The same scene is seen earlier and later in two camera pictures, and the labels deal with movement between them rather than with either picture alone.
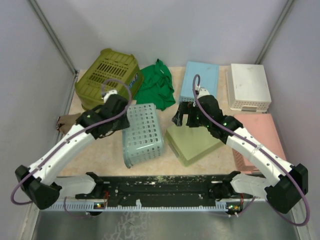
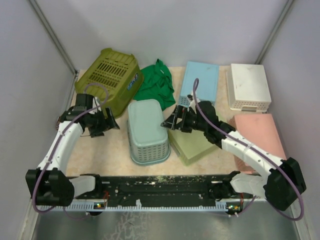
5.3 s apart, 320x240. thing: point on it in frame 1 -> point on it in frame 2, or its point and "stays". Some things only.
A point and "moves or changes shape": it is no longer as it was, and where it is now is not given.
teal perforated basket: (143, 141) moves or changes shape
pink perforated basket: (264, 127) stays
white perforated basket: (248, 88) stays
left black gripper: (125, 124) -> (107, 123)
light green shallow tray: (190, 144) stays
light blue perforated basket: (209, 75) stays
